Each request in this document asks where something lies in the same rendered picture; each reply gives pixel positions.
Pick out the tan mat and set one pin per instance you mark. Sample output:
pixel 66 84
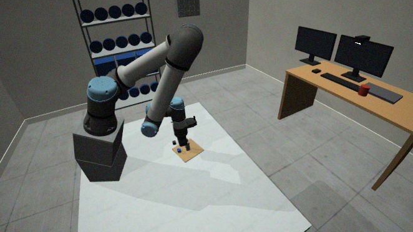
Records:
pixel 195 149

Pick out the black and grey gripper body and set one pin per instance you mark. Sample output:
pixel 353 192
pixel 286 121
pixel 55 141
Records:
pixel 180 129

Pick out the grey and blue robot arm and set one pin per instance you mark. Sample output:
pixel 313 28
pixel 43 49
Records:
pixel 102 92

